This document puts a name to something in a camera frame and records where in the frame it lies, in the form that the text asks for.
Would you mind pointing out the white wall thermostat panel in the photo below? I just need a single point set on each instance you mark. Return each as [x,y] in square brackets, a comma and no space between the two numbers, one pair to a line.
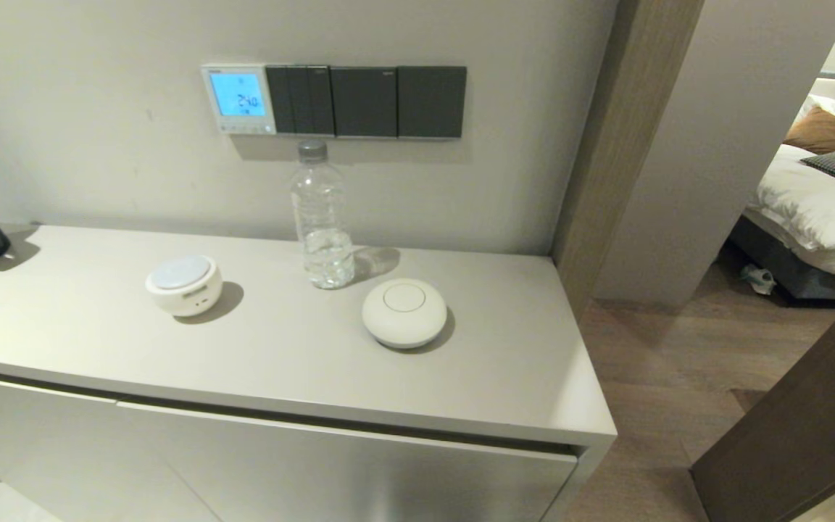
[238,94]

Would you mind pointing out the white round dome device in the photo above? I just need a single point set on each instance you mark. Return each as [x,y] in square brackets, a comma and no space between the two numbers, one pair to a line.
[404,315]

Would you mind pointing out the clear plastic water bottle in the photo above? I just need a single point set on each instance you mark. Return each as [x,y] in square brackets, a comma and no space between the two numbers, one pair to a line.
[323,217]

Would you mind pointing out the beige cabinet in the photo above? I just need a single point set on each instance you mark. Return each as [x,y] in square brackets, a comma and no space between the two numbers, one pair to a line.
[388,422]

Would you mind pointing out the beige cabinet door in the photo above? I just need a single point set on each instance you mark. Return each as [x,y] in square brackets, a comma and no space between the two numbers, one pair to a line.
[48,457]
[359,478]

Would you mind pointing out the white round device bluish lid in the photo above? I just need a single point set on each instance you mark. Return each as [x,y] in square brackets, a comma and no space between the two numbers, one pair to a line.
[184,286]

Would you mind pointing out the white shoe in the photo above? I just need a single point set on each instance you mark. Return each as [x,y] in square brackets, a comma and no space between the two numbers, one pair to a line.
[759,279]

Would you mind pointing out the dark bed base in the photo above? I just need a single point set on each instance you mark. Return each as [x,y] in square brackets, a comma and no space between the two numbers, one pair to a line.
[787,264]

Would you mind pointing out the bed with white duvet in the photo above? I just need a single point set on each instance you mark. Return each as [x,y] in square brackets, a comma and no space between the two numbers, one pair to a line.
[816,210]

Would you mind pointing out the dark brown wooden door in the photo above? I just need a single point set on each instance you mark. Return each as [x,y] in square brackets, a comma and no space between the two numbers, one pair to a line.
[809,435]

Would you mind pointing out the brown pillow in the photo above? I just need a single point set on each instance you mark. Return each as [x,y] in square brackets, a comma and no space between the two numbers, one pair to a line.
[827,132]

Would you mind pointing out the white pillow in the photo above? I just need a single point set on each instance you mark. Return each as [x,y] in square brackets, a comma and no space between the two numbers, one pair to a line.
[827,107]

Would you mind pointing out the dark grey single switch panel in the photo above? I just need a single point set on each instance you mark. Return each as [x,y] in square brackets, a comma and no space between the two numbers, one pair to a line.
[363,101]
[432,101]

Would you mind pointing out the dark grey triple switch panel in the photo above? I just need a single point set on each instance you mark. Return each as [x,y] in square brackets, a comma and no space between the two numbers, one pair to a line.
[300,100]

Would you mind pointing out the wooden door frame post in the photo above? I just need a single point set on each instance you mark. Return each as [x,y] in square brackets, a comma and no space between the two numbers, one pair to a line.
[628,145]

